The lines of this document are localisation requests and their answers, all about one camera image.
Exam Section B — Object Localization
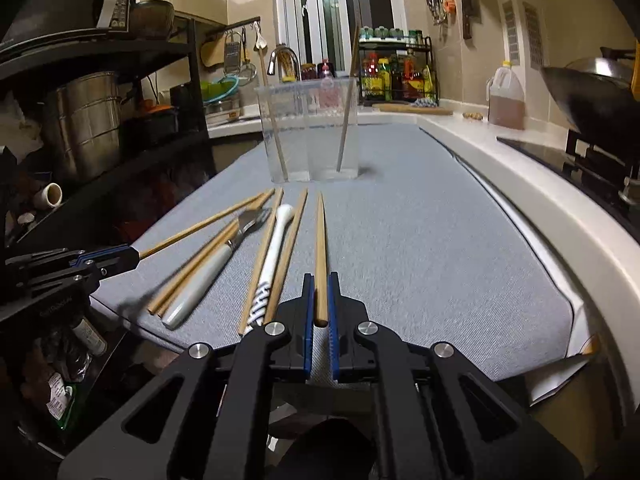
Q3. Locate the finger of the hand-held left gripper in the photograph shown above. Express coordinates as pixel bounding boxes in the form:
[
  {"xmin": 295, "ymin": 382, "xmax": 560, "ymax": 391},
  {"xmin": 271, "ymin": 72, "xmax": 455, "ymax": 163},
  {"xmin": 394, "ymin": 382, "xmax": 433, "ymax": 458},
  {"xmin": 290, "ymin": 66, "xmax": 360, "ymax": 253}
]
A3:
[
  {"xmin": 22, "ymin": 260, "xmax": 140, "ymax": 301},
  {"xmin": 5, "ymin": 244, "xmax": 140, "ymax": 267}
]

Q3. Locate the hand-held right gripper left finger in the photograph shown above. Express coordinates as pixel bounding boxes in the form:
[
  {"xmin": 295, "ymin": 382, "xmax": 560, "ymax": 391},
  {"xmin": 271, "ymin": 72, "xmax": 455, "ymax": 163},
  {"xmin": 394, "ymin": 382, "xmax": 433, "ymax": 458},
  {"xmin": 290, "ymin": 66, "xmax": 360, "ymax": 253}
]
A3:
[{"xmin": 57, "ymin": 273, "xmax": 316, "ymax": 480}]

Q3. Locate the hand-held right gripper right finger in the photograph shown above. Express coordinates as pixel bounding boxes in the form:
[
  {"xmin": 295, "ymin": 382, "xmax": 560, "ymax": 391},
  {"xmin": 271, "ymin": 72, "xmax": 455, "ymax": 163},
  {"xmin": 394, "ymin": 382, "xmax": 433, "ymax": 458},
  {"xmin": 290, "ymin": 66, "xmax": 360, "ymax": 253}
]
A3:
[{"xmin": 327, "ymin": 272, "xmax": 584, "ymax": 480}]

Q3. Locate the wooden chopstick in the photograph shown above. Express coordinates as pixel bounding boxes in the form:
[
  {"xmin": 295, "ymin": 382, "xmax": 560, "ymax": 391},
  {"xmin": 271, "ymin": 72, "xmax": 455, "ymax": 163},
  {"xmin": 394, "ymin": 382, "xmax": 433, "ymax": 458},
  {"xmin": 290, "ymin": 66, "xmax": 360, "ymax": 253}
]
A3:
[
  {"xmin": 156, "ymin": 205, "xmax": 271, "ymax": 319},
  {"xmin": 263, "ymin": 188, "xmax": 309, "ymax": 325},
  {"xmin": 336, "ymin": 25, "xmax": 362, "ymax": 173},
  {"xmin": 314, "ymin": 192, "xmax": 329, "ymax": 324},
  {"xmin": 146, "ymin": 191, "xmax": 277, "ymax": 315},
  {"xmin": 139, "ymin": 189, "xmax": 276, "ymax": 260},
  {"xmin": 237, "ymin": 188, "xmax": 285, "ymax": 337},
  {"xmin": 257, "ymin": 45, "xmax": 290, "ymax": 182}
]

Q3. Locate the white spoon with striped handle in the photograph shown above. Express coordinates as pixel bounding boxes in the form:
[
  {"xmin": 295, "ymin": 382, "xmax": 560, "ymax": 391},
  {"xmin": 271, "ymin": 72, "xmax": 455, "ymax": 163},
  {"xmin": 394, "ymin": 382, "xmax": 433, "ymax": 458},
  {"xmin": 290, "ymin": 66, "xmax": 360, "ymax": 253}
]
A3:
[{"xmin": 242, "ymin": 203, "xmax": 295, "ymax": 336}]

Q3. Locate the white-handled metal fork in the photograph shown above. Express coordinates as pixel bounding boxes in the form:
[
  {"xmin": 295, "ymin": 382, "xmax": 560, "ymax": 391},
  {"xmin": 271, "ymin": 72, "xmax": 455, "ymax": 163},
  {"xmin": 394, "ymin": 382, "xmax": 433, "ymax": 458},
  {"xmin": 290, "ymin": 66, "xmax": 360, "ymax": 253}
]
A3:
[{"xmin": 161, "ymin": 207, "xmax": 273, "ymax": 331}]

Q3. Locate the clear glass cup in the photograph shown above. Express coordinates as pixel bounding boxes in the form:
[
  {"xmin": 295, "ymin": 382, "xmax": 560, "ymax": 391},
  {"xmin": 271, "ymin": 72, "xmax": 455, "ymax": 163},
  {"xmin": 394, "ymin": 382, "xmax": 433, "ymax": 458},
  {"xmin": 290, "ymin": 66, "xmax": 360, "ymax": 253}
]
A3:
[{"xmin": 254, "ymin": 77, "xmax": 362, "ymax": 183}]

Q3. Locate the white ceramic cup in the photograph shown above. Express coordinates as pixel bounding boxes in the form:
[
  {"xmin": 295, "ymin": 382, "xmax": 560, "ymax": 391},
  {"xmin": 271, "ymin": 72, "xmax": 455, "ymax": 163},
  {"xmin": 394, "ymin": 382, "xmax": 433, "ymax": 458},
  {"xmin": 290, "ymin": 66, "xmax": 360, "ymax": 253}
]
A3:
[{"xmin": 32, "ymin": 182, "xmax": 63, "ymax": 211}]

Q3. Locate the grey cloth mat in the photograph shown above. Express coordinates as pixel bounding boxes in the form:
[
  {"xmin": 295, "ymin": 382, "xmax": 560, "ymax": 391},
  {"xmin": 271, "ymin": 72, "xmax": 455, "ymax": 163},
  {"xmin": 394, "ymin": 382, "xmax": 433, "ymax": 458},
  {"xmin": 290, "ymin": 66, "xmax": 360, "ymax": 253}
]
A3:
[{"xmin": 90, "ymin": 122, "xmax": 573, "ymax": 383}]

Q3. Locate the steel stock pot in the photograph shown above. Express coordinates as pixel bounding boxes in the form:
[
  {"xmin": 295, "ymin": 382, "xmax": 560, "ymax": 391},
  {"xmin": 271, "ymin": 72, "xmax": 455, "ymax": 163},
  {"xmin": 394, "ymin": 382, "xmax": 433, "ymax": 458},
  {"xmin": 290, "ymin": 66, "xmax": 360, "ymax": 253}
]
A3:
[{"xmin": 42, "ymin": 72, "xmax": 123, "ymax": 181}]

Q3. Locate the black pot with orange lid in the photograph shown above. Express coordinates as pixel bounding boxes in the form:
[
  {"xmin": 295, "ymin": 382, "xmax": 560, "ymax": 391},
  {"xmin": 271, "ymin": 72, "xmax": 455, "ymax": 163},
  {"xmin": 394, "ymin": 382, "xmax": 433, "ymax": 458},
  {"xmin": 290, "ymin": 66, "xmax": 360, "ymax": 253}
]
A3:
[{"xmin": 122, "ymin": 100, "xmax": 179, "ymax": 147}]

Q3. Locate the black metal shelf rack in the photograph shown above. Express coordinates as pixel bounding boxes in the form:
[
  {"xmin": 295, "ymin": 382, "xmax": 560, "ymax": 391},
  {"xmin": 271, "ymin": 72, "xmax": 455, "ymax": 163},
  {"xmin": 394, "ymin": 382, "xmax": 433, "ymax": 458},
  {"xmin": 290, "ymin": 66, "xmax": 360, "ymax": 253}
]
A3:
[{"xmin": 0, "ymin": 17, "xmax": 217, "ymax": 266}]

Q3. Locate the green colander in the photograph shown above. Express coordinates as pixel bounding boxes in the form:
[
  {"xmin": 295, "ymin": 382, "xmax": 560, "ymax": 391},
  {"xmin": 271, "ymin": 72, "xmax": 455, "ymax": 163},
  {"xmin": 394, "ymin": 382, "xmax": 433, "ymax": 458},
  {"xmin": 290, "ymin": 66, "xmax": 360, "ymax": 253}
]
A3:
[{"xmin": 202, "ymin": 76, "xmax": 240, "ymax": 104}]

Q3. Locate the brown bowl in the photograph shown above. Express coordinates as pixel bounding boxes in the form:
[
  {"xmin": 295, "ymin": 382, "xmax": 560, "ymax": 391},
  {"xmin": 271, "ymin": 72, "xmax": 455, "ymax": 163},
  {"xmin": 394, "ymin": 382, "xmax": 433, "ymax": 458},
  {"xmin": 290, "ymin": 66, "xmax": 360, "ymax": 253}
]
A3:
[{"xmin": 131, "ymin": 0, "xmax": 175, "ymax": 39}]

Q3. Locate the round wooden cutting board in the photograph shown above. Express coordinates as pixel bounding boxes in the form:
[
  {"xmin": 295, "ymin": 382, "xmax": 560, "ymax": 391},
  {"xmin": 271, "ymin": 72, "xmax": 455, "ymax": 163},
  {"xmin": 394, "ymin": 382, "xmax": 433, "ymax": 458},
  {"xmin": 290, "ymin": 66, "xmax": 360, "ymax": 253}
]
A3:
[{"xmin": 372, "ymin": 102, "xmax": 453, "ymax": 115}]

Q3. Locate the metal grater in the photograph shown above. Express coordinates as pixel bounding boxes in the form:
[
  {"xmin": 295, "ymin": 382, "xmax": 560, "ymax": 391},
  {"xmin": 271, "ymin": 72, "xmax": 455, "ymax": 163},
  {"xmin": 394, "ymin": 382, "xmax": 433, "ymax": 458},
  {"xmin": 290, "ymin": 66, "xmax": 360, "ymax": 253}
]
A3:
[{"xmin": 223, "ymin": 32, "xmax": 241, "ymax": 74}]

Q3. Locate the row of sauce bottles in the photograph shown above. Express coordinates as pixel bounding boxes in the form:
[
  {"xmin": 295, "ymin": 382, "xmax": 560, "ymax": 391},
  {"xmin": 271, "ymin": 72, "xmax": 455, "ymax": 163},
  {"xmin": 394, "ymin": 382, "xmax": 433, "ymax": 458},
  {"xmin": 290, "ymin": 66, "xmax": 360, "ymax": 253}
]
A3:
[{"xmin": 361, "ymin": 52, "xmax": 433, "ymax": 101}]

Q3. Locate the chrome faucet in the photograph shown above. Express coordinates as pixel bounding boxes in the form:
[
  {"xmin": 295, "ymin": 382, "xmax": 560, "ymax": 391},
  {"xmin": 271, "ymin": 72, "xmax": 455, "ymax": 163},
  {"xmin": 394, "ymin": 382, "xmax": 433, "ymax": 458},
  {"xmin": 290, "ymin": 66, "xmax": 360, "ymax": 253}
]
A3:
[{"xmin": 267, "ymin": 45, "xmax": 301, "ymax": 82}]

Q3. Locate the black spice rack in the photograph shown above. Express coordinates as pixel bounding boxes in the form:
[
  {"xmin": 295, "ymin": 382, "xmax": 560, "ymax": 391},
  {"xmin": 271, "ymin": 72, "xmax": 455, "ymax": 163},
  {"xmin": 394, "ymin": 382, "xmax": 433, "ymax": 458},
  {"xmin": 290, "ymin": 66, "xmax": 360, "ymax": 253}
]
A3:
[{"xmin": 357, "ymin": 25, "xmax": 434, "ymax": 104}]

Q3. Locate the cooking oil jug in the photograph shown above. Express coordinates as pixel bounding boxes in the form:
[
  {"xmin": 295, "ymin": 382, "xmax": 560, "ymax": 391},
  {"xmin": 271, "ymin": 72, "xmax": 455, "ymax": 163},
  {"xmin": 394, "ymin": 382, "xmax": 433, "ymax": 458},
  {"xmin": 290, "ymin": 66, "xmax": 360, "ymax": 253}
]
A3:
[{"xmin": 487, "ymin": 60, "xmax": 526, "ymax": 130}]

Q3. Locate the black gas stove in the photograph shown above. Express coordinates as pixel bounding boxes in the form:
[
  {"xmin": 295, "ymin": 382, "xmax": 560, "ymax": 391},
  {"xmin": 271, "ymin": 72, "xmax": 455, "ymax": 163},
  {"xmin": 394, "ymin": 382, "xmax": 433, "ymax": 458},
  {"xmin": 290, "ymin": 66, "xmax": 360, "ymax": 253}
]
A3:
[{"xmin": 497, "ymin": 130, "xmax": 640, "ymax": 223}]

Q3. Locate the row of spice jars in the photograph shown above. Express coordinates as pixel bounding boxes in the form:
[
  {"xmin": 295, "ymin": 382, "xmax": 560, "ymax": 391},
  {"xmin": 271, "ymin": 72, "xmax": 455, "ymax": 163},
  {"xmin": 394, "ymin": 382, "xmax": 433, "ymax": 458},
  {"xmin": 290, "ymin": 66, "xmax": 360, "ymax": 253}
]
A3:
[{"xmin": 361, "ymin": 25, "xmax": 426, "ymax": 44}]

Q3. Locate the white framed window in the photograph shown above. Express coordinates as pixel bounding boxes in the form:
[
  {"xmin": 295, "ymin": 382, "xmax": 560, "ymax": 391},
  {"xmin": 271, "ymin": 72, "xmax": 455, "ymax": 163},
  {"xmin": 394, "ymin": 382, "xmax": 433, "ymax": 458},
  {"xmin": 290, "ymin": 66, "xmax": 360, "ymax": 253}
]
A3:
[{"xmin": 272, "ymin": 0, "xmax": 408, "ymax": 81}]

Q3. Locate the black wok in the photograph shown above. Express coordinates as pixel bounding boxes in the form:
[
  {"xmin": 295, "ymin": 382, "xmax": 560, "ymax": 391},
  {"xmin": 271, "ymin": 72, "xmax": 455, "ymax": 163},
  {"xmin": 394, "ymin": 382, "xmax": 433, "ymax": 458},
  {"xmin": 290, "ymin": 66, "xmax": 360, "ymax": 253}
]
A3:
[{"xmin": 540, "ymin": 65, "xmax": 640, "ymax": 134}]

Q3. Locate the hanging cleaver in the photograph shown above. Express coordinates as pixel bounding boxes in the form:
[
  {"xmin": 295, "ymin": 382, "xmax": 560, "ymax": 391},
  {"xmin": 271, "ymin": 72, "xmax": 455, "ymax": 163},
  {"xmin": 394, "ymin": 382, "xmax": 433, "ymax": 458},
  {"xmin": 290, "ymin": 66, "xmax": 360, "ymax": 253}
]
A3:
[{"xmin": 461, "ymin": 0, "xmax": 482, "ymax": 41}]

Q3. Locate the steel wok lid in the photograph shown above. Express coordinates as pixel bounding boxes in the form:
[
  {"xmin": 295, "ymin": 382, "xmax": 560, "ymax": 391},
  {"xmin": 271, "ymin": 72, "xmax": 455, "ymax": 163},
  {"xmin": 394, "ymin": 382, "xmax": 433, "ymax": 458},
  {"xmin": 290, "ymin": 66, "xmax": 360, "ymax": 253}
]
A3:
[{"xmin": 565, "ymin": 47, "xmax": 638, "ymax": 84}]

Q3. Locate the wall vent grille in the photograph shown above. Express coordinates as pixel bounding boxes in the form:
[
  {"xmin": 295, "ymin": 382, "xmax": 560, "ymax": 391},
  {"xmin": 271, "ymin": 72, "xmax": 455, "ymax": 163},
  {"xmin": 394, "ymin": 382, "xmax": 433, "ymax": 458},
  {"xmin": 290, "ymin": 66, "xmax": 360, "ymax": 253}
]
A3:
[
  {"xmin": 502, "ymin": 0, "xmax": 519, "ymax": 66},
  {"xmin": 522, "ymin": 2, "xmax": 544, "ymax": 69}
]

